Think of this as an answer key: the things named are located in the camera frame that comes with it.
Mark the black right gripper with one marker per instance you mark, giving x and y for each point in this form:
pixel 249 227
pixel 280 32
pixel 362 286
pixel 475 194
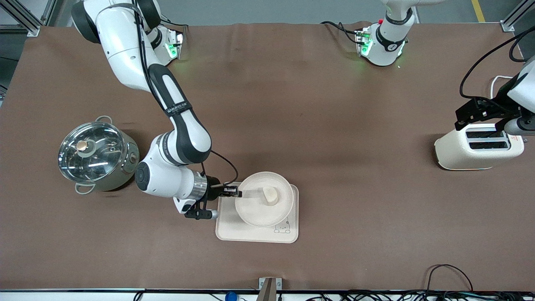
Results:
pixel 214 187

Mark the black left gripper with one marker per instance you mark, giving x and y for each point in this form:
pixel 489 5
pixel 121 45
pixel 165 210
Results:
pixel 496 107

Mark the round cream plate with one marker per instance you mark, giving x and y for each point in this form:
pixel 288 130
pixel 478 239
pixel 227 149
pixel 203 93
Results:
pixel 259 213

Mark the small cream bun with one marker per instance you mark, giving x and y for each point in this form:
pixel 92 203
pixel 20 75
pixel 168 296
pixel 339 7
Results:
pixel 271 196

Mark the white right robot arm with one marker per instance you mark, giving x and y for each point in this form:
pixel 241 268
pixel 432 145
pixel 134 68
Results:
pixel 125 42

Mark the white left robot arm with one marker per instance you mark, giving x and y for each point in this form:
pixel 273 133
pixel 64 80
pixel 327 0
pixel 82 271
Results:
pixel 388 46

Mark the cream rabbit print tray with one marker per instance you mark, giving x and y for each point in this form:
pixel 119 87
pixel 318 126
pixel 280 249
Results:
pixel 234 234

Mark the cream two-slot toaster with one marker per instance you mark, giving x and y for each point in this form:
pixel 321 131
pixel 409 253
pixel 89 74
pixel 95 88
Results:
pixel 451 152

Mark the blue round knob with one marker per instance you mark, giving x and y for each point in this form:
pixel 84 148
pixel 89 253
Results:
pixel 230 297

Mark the grey electric cooking pot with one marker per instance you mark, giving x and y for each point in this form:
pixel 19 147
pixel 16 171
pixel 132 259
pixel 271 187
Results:
pixel 130 163

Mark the glass pot lid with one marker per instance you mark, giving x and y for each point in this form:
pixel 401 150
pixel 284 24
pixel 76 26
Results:
pixel 96 163

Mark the brown table mat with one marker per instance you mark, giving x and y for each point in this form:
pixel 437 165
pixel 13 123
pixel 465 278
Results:
pixel 376 251

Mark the aluminium frame profile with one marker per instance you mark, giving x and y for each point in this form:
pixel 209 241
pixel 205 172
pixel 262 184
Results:
pixel 512 21
pixel 25 19

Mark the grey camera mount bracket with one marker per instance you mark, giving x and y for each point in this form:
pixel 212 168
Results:
pixel 269 290

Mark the metal arm base bracket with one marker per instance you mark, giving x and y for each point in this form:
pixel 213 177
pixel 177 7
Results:
pixel 177 42

